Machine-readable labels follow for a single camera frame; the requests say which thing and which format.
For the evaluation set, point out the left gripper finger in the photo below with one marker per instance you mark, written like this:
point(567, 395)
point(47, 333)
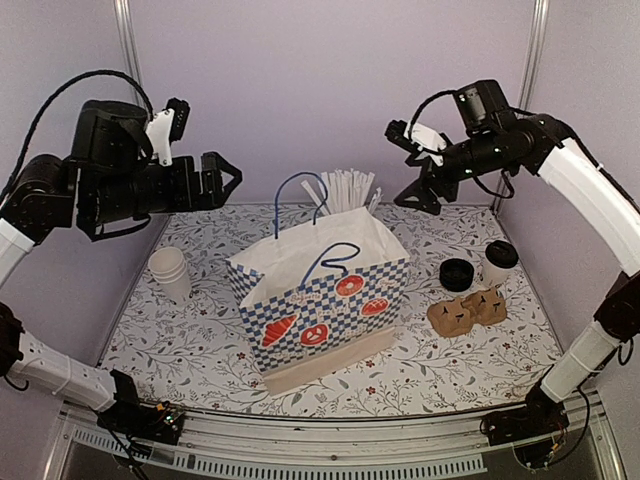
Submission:
point(213, 161)
point(226, 189)

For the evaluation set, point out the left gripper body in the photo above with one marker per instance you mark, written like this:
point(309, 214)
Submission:
point(122, 195)

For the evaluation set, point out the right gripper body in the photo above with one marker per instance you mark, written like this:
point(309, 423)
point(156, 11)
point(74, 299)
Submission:
point(483, 156)

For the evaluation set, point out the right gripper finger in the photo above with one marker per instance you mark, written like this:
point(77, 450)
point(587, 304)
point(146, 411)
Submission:
point(422, 161)
point(420, 195)

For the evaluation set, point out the stack of white paper cups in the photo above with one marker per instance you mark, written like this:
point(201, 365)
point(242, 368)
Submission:
point(169, 268)

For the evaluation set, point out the black plastic cup lid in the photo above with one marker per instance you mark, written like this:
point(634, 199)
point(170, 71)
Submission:
point(501, 254)

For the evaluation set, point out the white paper coffee cup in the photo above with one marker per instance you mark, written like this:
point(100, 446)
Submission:
point(492, 275)

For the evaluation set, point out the brown cardboard cup carrier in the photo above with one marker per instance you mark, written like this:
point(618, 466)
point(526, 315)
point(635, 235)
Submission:
point(458, 316)

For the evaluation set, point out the checkered paper takeout bag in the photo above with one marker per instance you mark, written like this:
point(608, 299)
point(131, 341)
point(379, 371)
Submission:
point(319, 296)

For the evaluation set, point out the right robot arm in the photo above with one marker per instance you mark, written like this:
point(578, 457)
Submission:
point(462, 134)

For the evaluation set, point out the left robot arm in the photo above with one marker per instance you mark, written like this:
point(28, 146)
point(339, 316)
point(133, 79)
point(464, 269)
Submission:
point(75, 231)

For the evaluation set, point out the bundle of white wrapped straws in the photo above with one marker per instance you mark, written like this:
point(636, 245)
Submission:
point(344, 190)

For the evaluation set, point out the stack of black lids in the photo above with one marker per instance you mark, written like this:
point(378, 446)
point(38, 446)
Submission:
point(456, 274)

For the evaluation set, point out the floral table mat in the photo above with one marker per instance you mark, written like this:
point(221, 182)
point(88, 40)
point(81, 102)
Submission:
point(197, 355)

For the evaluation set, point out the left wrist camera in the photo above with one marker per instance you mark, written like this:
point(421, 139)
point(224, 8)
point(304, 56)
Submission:
point(166, 127)

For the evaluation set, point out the right aluminium frame post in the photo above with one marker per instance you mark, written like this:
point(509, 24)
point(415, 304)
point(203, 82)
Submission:
point(535, 49)

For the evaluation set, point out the aluminium frame post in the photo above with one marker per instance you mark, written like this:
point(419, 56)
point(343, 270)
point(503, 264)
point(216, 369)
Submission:
point(126, 34)
point(535, 49)

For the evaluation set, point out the left aluminium frame post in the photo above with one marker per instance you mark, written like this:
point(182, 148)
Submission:
point(126, 34)

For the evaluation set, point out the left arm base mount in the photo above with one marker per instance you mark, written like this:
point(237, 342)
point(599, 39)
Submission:
point(162, 422)

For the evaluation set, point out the front aluminium rail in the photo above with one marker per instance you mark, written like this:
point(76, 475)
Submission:
point(217, 445)

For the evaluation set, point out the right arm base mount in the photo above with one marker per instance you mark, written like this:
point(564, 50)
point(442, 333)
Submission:
point(538, 416)

